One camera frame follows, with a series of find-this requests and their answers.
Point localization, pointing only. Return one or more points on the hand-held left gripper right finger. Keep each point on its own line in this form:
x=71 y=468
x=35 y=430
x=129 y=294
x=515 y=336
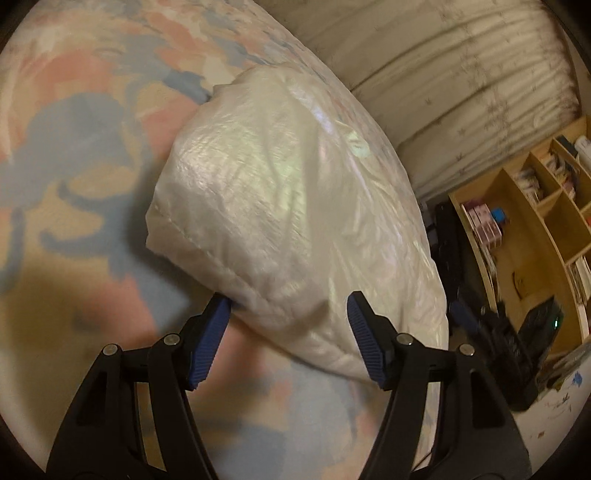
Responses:
x=364 y=341

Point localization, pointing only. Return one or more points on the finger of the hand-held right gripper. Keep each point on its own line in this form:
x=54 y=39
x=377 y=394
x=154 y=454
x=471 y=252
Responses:
x=464 y=316

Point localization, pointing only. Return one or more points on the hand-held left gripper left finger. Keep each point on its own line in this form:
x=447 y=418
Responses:
x=210 y=350

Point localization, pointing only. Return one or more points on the white puffer jacket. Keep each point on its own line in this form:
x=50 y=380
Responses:
x=277 y=194

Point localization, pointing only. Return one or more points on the black bag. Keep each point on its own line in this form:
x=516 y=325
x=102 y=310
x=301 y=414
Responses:
x=447 y=240

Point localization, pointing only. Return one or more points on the wooden shelf unit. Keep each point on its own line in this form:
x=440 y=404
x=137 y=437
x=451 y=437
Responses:
x=526 y=258

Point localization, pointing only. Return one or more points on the stack of pink boxes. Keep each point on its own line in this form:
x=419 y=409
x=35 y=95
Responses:
x=482 y=224

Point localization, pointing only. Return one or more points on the small blue box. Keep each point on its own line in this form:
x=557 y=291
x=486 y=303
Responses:
x=498 y=217

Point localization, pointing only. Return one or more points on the row of books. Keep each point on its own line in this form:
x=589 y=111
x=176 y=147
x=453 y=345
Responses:
x=561 y=173

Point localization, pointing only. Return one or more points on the beige patterned curtain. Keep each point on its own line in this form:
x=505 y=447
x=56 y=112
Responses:
x=461 y=69

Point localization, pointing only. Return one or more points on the floral pastel bedspread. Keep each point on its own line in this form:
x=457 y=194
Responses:
x=69 y=138

